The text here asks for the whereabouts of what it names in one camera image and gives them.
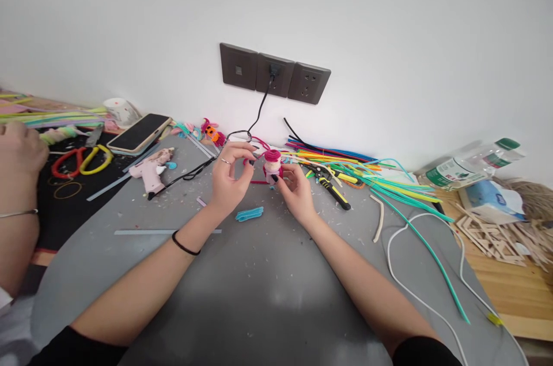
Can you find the person's right hand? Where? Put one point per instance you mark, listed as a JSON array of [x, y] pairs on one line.
[[300, 197]]

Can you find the person's left hand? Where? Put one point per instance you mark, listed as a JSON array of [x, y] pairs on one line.
[[227, 186]]

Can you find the pink pipe cleaner doll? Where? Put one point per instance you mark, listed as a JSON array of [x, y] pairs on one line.
[[272, 163]]

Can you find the magenta pipe cleaner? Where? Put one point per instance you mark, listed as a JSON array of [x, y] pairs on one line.
[[261, 143]]

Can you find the small purple stick piece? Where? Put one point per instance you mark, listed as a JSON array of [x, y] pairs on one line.
[[201, 201]]

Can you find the folded blue pipe cleaner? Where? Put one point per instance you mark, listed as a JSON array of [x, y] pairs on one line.
[[249, 214]]

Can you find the yellow and black pliers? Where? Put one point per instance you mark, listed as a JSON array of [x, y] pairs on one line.
[[332, 180]]

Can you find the orange and pink pipe cleaner figure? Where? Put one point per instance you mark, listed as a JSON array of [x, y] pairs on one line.
[[211, 130]]

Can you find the small pastel pipe cleaner bundle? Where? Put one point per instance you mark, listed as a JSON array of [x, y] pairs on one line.
[[188, 129]]

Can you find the pink hot glue gun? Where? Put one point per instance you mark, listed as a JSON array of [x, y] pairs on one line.
[[149, 169]]

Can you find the pile of colourful pipe cleaners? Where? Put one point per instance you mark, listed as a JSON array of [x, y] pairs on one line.
[[380, 182]]

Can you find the cream pipe cleaner piece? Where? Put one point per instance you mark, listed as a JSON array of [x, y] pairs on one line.
[[381, 219]]

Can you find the long grey glue stick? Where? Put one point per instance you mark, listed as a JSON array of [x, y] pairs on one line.
[[142, 232]]

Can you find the grey work mat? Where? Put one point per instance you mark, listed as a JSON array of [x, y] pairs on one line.
[[259, 288]]

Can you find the smartphone with pale case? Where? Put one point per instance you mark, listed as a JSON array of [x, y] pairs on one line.
[[139, 132]]

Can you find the white paper cup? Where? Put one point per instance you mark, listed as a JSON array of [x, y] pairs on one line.
[[121, 112]]

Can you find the red and yellow scissors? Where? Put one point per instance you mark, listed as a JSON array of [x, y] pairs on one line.
[[93, 163]]

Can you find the grey metal blade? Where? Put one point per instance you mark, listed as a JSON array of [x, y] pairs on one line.
[[94, 136]]

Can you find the long teal pipe cleaner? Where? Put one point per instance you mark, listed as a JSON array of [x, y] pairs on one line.
[[436, 260]]

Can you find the black mat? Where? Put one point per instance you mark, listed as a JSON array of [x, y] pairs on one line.
[[65, 214]]

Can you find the clear plastic bottle green cap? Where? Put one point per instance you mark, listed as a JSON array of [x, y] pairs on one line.
[[466, 167]]

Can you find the brown rubber band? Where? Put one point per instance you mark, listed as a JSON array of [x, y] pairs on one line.
[[56, 193]]

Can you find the pastel twisted pipe cleaner roll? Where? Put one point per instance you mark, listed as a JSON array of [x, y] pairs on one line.
[[58, 134]]

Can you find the blue tissue packet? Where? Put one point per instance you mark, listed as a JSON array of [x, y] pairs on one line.
[[488, 199]]

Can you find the pile of pastel pipe cleaners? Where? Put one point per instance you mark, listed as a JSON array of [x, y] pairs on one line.
[[52, 117]]

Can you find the pile of wooden sticks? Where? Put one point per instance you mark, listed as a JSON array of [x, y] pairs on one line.
[[497, 240]]

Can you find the bundle of straw fibre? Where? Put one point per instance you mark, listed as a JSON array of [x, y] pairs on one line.
[[533, 197]]

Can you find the grey wall socket panel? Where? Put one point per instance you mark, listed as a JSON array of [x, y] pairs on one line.
[[242, 65]]

